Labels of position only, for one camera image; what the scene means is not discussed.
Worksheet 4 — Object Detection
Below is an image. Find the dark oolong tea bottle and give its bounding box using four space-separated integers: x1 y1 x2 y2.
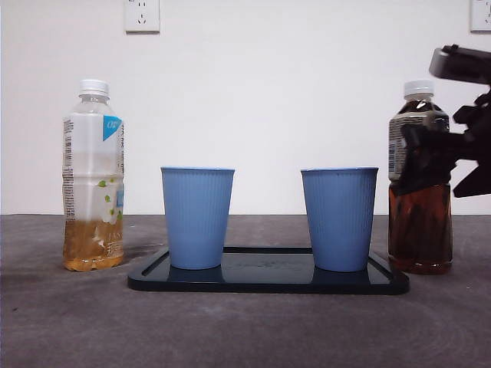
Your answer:
387 79 453 275

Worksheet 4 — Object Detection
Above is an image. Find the clear bottle pale yellow tea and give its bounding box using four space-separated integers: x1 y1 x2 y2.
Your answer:
61 79 127 273

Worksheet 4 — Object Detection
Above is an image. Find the blue ribbed plastic cup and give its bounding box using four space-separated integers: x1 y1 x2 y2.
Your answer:
160 166 236 271
300 166 381 273

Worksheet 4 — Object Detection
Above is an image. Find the dark rectangular serving tray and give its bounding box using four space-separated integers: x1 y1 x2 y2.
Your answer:
127 246 410 296

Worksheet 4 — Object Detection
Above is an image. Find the right wrist grey camera box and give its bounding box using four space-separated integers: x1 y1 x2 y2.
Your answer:
428 44 491 84

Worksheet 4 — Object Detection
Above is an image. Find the white wall power socket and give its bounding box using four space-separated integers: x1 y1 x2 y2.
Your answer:
124 0 161 34
470 0 491 33

